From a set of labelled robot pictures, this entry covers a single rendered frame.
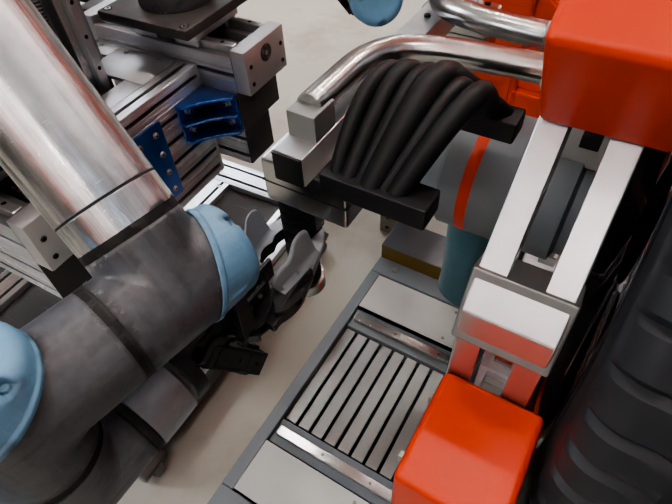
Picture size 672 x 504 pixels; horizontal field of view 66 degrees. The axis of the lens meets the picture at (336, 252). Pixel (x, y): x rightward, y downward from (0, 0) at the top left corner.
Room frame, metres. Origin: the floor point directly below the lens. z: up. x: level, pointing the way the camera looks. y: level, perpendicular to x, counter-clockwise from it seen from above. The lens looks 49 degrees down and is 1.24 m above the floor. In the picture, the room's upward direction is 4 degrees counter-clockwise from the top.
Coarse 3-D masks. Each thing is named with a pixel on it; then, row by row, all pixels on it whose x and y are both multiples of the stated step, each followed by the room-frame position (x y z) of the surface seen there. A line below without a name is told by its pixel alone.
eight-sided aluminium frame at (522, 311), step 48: (528, 144) 0.25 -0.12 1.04; (624, 144) 0.23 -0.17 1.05; (528, 192) 0.23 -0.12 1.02; (624, 192) 0.21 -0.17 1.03; (576, 240) 0.20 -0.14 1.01; (480, 288) 0.19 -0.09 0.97; (528, 288) 0.18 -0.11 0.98; (576, 288) 0.18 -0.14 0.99; (480, 336) 0.18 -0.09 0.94; (528, 336) 0.16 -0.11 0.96; (480, 384) 0.28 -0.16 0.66; (528, 384) 0.15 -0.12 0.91
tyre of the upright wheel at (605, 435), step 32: (640, 288) 0.15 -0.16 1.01; (640, 320) 0.13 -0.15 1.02; (608, 352) 0.14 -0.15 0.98; (640, 352) 0.12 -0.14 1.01; (608, 384) 0.12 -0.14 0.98; (640, 384) 0.11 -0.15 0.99; (576, 416) 0.12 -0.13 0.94; (608, 416) 0.10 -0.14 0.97; (640, 416) 0.10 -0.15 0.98; (544, 448) 0.13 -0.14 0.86; (576, 448) 0.10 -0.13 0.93; (608, 448) 0.09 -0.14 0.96; (640, 448) 0.09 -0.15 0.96; (544, 480) 0.10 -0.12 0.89; (576, 480) 0.09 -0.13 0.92; (608, 480) 0.08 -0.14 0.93; (640, 480) 0.08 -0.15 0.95
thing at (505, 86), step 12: (492, 0) 0.91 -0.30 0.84; (504, 0) 0.89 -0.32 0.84; (516, 0) 0.88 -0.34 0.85; (528, 0) 0.87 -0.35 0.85; (516, 12) 0.88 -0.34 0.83; (528, 12) 0.87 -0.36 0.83; (480, 72) 0.90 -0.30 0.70; (504, 84) 0.87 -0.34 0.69; (516, 84) 0.87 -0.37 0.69; (504, 96) 0.87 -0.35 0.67
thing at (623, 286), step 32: (640, 160) 0.54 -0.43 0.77; (640, 192) 0.48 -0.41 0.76; (640, 224) 0.39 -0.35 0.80; (608, 256) 0.46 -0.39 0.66; (640, 256) 0.29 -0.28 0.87; (608, 288) 0.39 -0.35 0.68; (576, 320) 0.38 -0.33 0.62; (608, 320) 0.27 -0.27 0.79; (576, 352) 0.31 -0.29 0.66; (544, 384) 0.29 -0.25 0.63; (576, 384) 0.16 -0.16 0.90; (544, 416) 0.23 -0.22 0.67
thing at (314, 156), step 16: (416, 16) 0.56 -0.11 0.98; (432, 16) 0.55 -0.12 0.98; (400, 32) 0.52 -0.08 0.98; (416, 32) 0.52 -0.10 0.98; (432, 32) 0.53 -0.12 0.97; (448, 32) 0.57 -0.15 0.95; (352, 96) 0.41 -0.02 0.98; (336, 112) 0.39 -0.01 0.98; (336, 128) 0.37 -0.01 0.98; (288, 144) 0.34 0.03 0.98; (304, 144) 0.34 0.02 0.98; (320, 144) 0.35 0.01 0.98; (288, 160) 0.33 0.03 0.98; (304, 160) 0.33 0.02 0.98; (320, 160) 0.34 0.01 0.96; (288, 176) 0.33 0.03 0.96; (304, 176) 0.32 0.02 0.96
